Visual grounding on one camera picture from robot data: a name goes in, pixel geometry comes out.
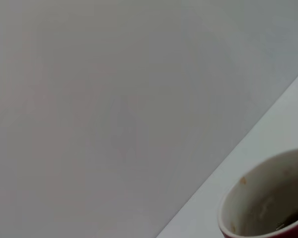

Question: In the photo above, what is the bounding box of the red ceramic mug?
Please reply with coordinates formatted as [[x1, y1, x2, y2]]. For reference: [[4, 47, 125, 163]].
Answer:
[[218, 148, 298, 238]]

